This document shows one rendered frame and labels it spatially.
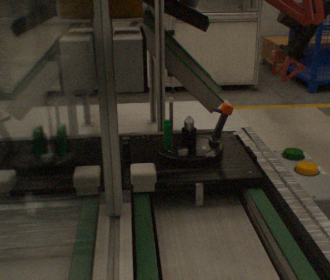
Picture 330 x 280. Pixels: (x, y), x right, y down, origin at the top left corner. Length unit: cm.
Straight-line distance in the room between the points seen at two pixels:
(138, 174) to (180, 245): 15
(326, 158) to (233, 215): 48
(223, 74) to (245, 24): 62
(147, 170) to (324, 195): 31
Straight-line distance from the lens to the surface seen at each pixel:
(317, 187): 79
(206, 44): 495
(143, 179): 73
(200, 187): 74
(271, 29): 984
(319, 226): 68
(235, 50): 502
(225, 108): 82
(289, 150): 89
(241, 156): 85
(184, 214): 75
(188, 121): 82
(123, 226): 64
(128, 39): 53
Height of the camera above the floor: 131
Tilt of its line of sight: 22 degrees down
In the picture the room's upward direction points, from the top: 1 degrees counter-clockwise
